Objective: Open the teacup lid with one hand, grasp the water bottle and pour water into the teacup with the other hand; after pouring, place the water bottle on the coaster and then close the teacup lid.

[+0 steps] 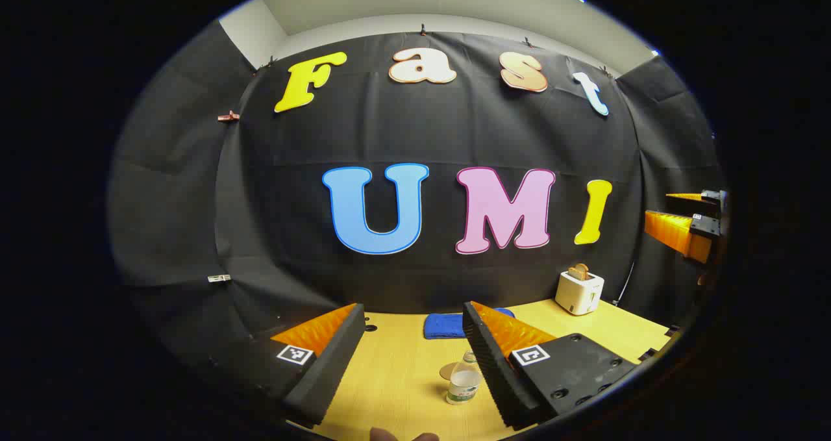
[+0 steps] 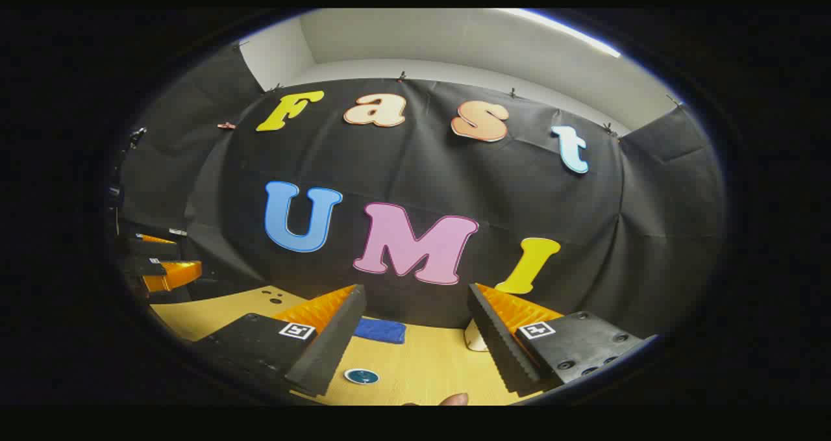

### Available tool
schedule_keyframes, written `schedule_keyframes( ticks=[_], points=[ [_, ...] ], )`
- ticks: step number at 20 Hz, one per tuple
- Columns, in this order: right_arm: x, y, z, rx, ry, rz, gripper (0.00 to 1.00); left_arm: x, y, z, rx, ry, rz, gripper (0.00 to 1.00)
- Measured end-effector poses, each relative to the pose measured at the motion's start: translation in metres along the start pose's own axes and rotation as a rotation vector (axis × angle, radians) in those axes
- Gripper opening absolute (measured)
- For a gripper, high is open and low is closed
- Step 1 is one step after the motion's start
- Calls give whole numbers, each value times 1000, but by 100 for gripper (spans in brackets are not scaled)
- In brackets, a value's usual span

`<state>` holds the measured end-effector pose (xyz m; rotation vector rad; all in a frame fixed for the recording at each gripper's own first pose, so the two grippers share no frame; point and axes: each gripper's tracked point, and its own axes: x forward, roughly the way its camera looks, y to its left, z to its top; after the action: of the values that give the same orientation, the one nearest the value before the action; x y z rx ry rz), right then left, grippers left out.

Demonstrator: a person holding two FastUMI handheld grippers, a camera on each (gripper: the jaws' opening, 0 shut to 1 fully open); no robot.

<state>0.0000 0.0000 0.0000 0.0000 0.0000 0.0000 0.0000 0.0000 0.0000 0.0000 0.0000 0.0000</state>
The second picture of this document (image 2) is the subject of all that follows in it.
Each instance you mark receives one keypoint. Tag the white toaster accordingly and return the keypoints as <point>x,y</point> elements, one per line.
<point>476,340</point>

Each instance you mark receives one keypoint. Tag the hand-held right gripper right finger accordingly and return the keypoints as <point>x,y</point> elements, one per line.
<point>496,337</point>

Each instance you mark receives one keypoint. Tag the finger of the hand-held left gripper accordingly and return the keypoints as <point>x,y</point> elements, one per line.
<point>172,275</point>
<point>152,249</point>

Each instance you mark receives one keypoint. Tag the blue folded towel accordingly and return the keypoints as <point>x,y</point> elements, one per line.
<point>380,330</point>

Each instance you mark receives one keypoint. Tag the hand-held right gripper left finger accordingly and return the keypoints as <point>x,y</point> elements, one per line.
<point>337,337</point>

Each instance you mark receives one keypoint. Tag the small red backdrop clip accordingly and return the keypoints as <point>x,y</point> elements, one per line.
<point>226,125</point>

